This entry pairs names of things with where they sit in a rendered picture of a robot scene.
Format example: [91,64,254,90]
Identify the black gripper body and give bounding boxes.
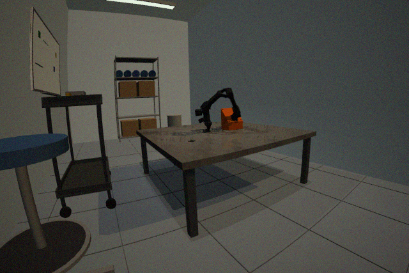
[203,114,212,125]

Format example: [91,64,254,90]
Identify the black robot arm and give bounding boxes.
[195,88,241,123]

